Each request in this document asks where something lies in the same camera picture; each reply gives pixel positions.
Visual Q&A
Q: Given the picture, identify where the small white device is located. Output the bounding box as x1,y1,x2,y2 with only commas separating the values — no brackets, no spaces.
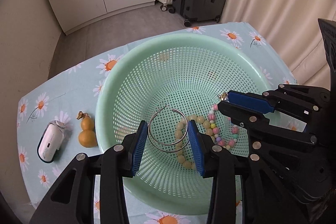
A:
37,120,66,163

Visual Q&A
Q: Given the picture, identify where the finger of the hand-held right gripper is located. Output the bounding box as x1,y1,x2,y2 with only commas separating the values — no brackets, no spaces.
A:
226,84,330,123
217,100,319,151

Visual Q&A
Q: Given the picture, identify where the beige curtain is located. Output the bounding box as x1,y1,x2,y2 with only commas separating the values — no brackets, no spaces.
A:
220,0,336,85

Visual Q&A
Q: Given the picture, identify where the pastel multicolour bead bracelet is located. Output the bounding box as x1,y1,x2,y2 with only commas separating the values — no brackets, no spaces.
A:
207,104,240,149

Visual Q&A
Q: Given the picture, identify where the daisy print tablecloth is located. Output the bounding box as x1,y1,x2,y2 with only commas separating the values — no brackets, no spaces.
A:
16,21,300,224

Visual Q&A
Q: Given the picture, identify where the silver hoop earring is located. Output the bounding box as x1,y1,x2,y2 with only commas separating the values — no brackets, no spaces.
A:
148,104,190,153

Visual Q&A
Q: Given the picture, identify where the yellow gourd pendant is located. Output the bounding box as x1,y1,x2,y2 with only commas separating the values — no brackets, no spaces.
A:
77,112,97,148

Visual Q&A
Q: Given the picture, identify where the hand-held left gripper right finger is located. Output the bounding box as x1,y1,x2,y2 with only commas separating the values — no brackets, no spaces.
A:
187,119,308,224

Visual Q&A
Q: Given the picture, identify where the cream bead bracelet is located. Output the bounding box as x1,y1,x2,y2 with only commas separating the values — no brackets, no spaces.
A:
175,115,214,170

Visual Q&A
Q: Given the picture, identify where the green plastic mesh basket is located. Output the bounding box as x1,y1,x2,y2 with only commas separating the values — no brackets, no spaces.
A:
95,33,276,215

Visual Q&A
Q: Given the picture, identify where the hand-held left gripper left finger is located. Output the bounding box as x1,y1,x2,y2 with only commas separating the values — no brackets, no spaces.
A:
29,120,149,224

